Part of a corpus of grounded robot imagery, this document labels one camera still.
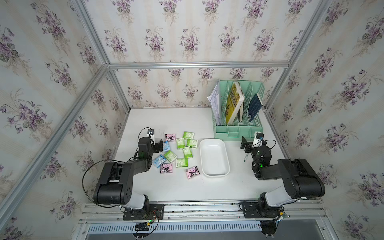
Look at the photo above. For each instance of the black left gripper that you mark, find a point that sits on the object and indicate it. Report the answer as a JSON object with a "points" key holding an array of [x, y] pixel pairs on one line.
{"points": [[159, 145]]}

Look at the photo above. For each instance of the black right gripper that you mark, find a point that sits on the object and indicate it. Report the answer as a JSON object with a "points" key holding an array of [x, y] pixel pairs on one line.
{"points": [[247, 145]]}

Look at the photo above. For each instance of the pink tissue pack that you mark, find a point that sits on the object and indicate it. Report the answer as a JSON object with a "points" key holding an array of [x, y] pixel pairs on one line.
{"points": [[192, 172], [170, 137], [167, 168]]}

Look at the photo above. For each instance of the green tissue pack bottom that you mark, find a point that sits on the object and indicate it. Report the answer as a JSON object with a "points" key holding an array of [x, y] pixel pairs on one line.
{"points": [[182, 163]]}

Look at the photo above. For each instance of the green tissue pack top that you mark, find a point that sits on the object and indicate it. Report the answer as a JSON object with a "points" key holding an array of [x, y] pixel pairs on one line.
{"points": [[188, 135]]}

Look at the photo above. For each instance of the white plastic storage box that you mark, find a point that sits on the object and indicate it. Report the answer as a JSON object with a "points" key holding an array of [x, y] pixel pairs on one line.
{"points": [[214, 158]]}

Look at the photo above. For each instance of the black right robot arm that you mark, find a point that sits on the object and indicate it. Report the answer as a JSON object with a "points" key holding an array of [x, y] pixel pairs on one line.
{"points": [[299, 178]]}

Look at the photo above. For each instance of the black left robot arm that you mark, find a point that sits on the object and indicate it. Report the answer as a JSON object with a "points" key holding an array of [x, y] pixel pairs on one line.
{"points": [[115, 185]]}

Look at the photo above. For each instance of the light blue tissue pack upper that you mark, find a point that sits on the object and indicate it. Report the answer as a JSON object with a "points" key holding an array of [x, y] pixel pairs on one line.
{"points": [[166, 147]]}

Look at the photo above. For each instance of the light blue tissue pack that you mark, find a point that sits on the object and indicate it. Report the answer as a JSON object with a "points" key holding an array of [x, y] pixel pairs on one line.
{"points": [[166, 147], [159, 160]]}

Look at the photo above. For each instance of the light blue tissue pack lower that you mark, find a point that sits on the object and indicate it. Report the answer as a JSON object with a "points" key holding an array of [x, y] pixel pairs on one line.
{"points": [[159, 160]]}

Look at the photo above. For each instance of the pink tissue pack top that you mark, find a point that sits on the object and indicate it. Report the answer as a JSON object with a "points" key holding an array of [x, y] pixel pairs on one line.
{"points": [[170, 137]]}

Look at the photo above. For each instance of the mint green desk organizer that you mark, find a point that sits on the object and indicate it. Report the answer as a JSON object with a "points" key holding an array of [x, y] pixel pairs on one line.
{"points": [[238, 129]]}

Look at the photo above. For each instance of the dark blue notebook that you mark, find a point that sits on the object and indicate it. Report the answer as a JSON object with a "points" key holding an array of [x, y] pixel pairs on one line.
{"points": [[254, 107]]}

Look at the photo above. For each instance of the yellow book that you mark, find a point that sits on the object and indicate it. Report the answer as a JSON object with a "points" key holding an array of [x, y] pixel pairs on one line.
{"points": [[234, 102]]}

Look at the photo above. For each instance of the white paper stack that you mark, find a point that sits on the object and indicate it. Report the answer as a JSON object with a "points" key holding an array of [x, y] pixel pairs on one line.
{"points": [[214, 99]]}

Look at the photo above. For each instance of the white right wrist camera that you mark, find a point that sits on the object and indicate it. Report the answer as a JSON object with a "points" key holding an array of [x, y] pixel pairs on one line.
{"points": [[258, 138]]}

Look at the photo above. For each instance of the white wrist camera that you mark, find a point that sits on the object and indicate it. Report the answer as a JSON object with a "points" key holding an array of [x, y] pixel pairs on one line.
{"points": [[150, 133], [258, 138]]}

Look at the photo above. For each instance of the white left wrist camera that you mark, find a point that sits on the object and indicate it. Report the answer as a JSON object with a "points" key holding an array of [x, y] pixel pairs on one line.
{"points": [[150, 133]]}

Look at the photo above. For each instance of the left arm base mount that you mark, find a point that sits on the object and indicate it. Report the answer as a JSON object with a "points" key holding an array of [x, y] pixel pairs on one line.
{"points": [[150, 212]]}

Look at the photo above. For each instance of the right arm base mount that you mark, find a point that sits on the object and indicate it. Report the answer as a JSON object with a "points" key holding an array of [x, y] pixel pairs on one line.
{"points": [[256, 210]]}

